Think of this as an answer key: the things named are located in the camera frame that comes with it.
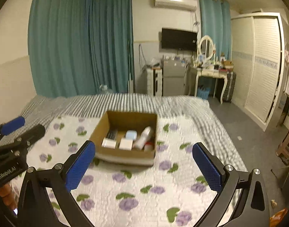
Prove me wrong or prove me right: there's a white louvered wardrobe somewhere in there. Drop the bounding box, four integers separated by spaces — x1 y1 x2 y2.
231 12 286 131

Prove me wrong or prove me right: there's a white suitcase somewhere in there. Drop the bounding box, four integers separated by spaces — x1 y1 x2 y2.
146 68 163 97

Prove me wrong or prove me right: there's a white floral quilted mat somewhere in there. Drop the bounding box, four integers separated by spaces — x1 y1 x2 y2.
11 115 248 227

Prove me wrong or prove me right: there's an oval vanity mirror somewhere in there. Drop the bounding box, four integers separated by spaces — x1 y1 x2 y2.
197 35 216 61

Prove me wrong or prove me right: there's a teal curtain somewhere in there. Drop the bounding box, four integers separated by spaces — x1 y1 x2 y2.
28 0 134 97
199 0 232 59

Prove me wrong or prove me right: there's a silver mini fridge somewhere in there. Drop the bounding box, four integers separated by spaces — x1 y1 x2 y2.
162 60 186 96

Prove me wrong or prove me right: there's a dark suitcase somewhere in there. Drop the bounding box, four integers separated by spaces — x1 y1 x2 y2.
222 72 236 103

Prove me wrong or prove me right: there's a teal curtain right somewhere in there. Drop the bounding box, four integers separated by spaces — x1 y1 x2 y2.
199 0 232 59

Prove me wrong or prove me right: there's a white dressing table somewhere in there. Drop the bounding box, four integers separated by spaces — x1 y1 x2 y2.
188 65 228 104

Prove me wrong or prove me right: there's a black remote control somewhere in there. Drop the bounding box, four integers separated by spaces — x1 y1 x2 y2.
106 130 118 140

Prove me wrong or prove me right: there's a person's left hand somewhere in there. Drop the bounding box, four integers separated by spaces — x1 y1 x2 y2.
0 183 17 210

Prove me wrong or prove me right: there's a clear water jug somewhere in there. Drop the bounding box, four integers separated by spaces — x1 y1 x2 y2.
99 85 113 94

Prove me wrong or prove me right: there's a white air conditioner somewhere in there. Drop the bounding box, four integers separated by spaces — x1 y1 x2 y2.
154 0 198 11

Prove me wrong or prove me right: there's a white charger box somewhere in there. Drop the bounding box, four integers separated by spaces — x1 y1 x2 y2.
118 138 133 151

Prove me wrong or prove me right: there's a grey checkered bedspread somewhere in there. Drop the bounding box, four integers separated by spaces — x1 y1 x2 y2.
0 92 248 227

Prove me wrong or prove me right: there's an orange snack bag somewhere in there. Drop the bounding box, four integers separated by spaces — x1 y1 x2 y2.
270 208 288 227

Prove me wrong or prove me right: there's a brown wooden stool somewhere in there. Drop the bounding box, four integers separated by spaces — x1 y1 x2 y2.
276 131 289 165

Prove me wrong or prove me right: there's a brown cardboard box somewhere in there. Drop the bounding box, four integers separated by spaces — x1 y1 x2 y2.
90 111 158 166

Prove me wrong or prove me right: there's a blue laundry basket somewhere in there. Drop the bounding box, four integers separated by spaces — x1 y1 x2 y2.
196 88 210 100

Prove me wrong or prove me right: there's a white bottle red cap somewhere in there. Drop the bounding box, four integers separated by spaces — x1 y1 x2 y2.
144 141 154 152

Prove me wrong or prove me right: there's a white small box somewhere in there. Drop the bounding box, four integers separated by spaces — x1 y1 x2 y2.
101 138 117 149

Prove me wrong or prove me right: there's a teal curtain left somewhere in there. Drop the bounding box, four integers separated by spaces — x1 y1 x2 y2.
28 0 134 97

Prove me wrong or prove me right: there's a black wall television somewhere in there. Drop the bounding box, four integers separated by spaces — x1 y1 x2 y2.
161 28 197 51

